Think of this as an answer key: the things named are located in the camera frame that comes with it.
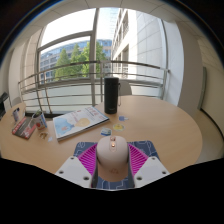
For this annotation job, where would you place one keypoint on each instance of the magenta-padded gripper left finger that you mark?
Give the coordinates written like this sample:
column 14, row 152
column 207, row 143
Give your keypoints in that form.
column 70, row 170

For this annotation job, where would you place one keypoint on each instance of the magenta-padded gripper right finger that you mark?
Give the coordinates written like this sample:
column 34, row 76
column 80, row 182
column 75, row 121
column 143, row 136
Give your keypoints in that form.
column 153, row 170

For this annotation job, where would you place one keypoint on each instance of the beige computer mouse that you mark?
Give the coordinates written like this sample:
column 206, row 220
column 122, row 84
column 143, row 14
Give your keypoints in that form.
column 112, row 160

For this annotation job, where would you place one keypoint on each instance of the blue patterned mouse pad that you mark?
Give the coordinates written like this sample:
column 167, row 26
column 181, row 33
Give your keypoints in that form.
column 150, row 148

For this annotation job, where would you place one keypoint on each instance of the light blue cover magazine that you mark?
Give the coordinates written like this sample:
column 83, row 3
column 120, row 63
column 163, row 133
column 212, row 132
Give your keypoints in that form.
column 78, row 123

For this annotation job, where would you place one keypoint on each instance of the blue square sticker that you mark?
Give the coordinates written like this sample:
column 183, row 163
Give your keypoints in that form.
column 106, row 132

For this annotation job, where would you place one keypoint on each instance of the yellow round sticker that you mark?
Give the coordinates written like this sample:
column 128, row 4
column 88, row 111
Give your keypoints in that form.
column 118, row 127

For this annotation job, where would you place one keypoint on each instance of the blue oval sticker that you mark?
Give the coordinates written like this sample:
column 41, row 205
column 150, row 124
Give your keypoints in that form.
column 123, row 118

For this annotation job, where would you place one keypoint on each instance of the red cover magazine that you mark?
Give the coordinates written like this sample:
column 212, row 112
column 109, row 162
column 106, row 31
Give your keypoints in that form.
column 24, row 128

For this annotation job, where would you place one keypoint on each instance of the small printed cup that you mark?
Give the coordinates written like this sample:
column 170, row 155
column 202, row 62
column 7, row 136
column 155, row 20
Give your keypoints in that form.
column 16, row 115

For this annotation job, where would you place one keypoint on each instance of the black drink bottle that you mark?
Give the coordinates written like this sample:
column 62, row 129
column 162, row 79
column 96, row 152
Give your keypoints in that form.
column 111, row 96

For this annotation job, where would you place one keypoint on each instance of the white chair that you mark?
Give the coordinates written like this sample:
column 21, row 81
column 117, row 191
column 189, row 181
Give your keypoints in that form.
column 125, row 88

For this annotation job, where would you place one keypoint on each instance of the black and white printer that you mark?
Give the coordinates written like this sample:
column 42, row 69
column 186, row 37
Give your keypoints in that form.
column 3, row 105

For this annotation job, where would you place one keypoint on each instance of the dark door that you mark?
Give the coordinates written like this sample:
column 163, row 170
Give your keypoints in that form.
column 202, row 88

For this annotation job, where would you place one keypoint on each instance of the metal balcony railing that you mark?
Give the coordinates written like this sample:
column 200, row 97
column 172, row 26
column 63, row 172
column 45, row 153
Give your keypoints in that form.
column 66, row 65

